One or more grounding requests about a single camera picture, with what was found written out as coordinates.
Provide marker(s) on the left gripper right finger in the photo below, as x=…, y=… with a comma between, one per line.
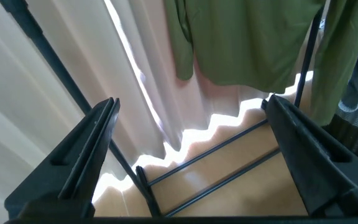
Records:
x=315, y=161

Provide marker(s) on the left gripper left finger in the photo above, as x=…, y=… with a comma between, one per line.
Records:
x=79, y=161

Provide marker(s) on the green printed shirt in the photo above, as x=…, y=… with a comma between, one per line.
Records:
x=244, y=40

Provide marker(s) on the white laundry basket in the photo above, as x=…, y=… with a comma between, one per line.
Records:
x=356, y=133

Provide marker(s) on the black clothes rack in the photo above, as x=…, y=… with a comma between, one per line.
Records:
x=57, y=71

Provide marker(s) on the beige curtain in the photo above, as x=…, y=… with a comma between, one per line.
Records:
x=89, y=77

